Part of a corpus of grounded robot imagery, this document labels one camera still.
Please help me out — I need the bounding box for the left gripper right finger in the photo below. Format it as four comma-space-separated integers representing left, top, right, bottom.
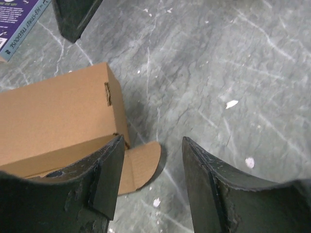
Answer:
182, 137, 311, 233

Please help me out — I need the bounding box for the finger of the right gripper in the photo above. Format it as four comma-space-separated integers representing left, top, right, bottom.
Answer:
52, 0, 103, 43

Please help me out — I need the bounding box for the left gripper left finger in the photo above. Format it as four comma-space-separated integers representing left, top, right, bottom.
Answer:
0, 135, 124, 233

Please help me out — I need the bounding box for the brown cardboard box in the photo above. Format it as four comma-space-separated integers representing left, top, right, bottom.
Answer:
0, 63, 161, 195

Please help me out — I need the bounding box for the purple book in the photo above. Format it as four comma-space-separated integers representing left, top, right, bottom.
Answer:
0, 0, 51, 62

